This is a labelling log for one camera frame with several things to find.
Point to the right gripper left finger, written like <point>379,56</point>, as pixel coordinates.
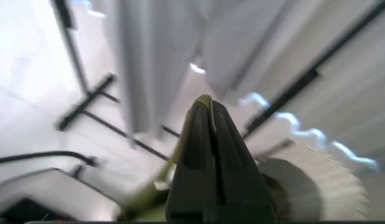
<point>192,186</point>

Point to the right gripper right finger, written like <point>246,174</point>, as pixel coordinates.
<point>242,186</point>

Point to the green garment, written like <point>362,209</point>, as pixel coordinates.
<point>142,199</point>

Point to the white laundry basket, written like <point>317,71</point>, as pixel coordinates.
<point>329,186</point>

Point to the black clothes rack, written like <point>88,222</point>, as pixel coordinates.
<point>304,80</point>

